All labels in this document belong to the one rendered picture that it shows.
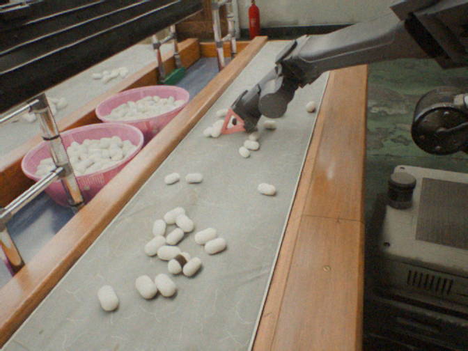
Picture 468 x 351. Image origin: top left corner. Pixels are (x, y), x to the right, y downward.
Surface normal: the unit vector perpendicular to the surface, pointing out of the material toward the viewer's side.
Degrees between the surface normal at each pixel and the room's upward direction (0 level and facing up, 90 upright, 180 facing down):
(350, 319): 0
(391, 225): 0
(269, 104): 97
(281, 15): 89
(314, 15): 87
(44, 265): 0
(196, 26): 90
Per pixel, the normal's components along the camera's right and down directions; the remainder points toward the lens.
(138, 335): -0.09, -0.84
